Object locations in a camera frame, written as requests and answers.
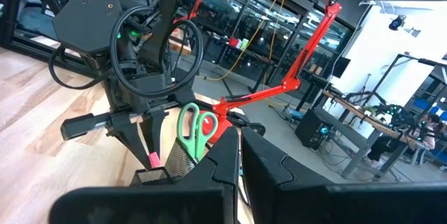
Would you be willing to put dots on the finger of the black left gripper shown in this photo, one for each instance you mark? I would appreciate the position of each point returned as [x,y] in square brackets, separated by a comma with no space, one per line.
[127,128]
[157,123]

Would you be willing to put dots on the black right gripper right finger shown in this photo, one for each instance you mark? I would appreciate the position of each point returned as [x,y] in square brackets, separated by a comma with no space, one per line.
[265,175]

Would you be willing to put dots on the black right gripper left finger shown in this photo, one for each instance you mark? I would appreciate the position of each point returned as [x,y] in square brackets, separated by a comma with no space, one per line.
[216,168]

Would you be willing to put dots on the small pink eraser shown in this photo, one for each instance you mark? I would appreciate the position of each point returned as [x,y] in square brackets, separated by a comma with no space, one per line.
[154,160]

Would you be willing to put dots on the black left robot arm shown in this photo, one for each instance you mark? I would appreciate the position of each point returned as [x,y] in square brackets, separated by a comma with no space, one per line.
[167,18]

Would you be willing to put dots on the black mesh desk organizer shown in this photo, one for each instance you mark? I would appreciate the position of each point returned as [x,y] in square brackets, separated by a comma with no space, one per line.
[178,161]

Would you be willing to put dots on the black computer tower blue light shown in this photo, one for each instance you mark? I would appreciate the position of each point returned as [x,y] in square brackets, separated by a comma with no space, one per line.
[311,130]

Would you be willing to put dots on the wooden-top table grey legs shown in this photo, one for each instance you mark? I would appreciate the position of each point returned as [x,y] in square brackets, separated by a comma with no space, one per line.
[359,154]

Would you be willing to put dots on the red cup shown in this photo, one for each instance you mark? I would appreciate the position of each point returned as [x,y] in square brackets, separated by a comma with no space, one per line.
[234,42]

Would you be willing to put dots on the green cup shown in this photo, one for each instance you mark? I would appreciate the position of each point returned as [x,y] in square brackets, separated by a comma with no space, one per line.
[244,44]

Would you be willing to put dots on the black monitor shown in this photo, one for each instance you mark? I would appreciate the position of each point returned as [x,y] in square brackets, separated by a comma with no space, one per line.
[341,67]

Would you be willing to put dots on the background black robot arms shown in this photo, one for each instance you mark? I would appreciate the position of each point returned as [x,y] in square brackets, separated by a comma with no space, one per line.
[398,116]

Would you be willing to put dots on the person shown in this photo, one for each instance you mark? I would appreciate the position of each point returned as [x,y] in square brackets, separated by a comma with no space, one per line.
[427,136]

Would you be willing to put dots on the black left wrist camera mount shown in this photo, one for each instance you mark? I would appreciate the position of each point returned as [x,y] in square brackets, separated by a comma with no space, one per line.
[87,21]

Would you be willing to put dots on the black aluminium frame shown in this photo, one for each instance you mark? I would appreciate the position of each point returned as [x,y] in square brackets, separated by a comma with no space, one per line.
[8,14]

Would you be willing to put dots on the black metal frame rig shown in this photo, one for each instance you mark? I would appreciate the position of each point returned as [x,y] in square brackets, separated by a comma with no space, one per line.
[429,62]

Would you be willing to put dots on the black wall camera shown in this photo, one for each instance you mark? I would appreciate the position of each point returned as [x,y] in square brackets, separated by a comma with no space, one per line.
[396,23]

